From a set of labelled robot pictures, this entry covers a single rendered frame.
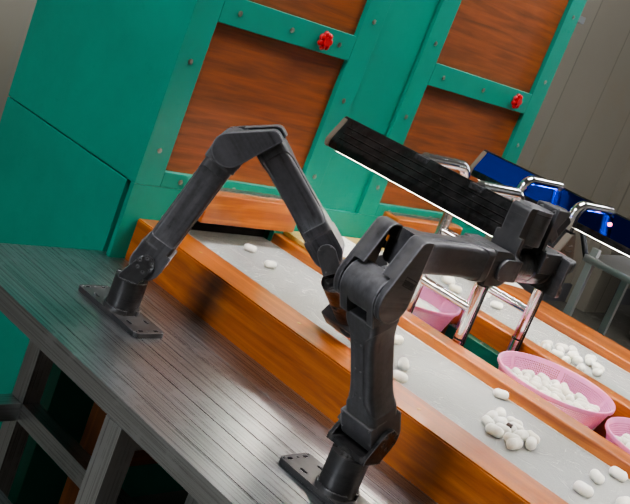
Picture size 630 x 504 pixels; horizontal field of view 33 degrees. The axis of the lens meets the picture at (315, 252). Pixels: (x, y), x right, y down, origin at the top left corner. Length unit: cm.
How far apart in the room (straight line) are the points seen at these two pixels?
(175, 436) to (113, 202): 80
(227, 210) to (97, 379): 74
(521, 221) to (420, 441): 41
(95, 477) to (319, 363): 45
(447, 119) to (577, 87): 325
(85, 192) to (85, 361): 69
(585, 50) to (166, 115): 408
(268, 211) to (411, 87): 54
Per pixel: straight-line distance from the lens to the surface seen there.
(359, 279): 145
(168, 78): 225
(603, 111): 649
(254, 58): 239
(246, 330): 207
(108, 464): 176
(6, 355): 264
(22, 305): 195
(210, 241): 244
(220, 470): 162
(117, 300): 201
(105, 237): 235
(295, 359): 199
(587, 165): 659
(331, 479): 164
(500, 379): 222
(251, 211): 245
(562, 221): 175
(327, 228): 192
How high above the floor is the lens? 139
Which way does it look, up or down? 14 degrees down
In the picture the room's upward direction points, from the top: 22 degrees clockwise
